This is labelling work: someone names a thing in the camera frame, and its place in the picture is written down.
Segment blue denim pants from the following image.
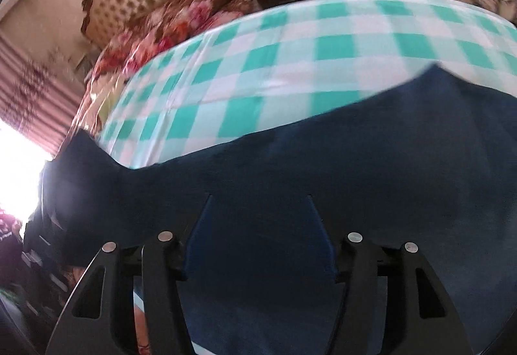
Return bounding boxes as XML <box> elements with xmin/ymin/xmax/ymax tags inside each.
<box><xmin>40</xmin><ymin>64</ymin><xmax>517</xmax><ymax>355</ymax></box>

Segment green white checkered tablecloth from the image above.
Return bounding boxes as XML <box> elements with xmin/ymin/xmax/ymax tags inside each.
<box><xmin>95</xmin><ymin>0</ymin><xmax>517</xmax><ymax>172</ymax></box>

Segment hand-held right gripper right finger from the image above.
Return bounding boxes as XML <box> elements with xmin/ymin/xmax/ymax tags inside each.
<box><xmin>308</xmin><ymin>195</ymin><xmax>471</xmax><ymax>355</ymax></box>

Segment pink curtain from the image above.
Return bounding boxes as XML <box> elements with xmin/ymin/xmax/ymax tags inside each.
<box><xmin>0</xmin><ymin>32</ymin><xmax>85</xmax><ymax>154</ymax></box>

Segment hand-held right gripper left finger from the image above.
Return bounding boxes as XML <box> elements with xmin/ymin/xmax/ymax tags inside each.
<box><xmin>46</xmin><ymin>195</ymin><xmax>213</xmax><ymax>355</ymax></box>

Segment floral quilt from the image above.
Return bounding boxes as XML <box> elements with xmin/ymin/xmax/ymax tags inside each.
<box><xmin>60</xmin><ymin>0</ymin><xmax>263</xmax><ymax>162</ymax></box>

